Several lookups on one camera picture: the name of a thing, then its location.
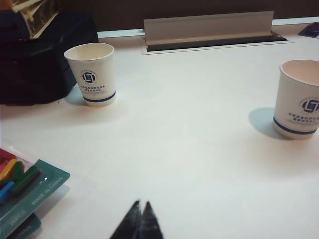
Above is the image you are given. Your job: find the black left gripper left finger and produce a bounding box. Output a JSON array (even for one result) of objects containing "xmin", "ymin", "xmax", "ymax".
[{"xmin": 109, "ymin": 200, "xmax": 144, "ymax": 239}]

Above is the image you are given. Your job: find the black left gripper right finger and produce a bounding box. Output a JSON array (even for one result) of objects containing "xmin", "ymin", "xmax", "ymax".
[{"xmin": 139, "ymin": 200, "xmax": 165, "ymax": 239}]

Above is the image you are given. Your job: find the white paper cup blue logo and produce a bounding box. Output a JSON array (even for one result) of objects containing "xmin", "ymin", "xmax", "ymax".
[
  {"xmin": 63, "ymin": 42, "xmax": 117, "ymax": 108},
  {"xmin": 272, "ymin": 59, "xmax": 319, "ymax": 141}
]

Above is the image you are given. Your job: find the teal card letter package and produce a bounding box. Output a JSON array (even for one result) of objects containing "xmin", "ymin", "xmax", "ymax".
[
  {"xmin": 0, "ymin": 146, "xmax": 72, "ymax": 225},
  {"xmin": 0, "ymin": 212, "xmax": 42, "ymax": 239}
]

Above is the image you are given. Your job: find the green packaged letter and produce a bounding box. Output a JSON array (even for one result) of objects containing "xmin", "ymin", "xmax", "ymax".
[{"xmin": 9, "ymin": 165, "xmax": 42, "ymax": 194}]

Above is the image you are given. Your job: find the blue packaged letter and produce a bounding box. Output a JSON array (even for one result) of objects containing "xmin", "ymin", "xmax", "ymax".
[{"xmin": 0, "ymin": 181, "xmax": 15, "ymax": 200}]

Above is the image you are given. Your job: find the yellow packaged letter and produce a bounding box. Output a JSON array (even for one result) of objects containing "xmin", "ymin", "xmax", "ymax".
[{"xmin": 0, "ymin": 158, "xmax": 26, "ymax": 181}]

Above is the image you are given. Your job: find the blue flat letter pack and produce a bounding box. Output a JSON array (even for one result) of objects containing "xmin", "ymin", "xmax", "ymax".
[{"xmin": 298, "ymin": 21, "xmax": 319, "ymax": 38}]

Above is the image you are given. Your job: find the black carrying case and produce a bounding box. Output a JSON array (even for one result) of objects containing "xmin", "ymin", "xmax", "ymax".
[{"xmin": 0, "ymin": 11, "xmax": 100, "ymax": 106}]

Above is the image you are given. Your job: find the brown desk divider panel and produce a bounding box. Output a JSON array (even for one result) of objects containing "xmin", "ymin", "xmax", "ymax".
[{"xmin": 93, "ymin": 0, "xmax": 319, "ymax": 32}]

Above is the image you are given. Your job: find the grey cable slot flap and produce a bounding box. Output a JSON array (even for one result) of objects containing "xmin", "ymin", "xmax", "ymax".
[{"xmin": 143, "ymin": 10, "xmax": 275, "ymax": 47}]

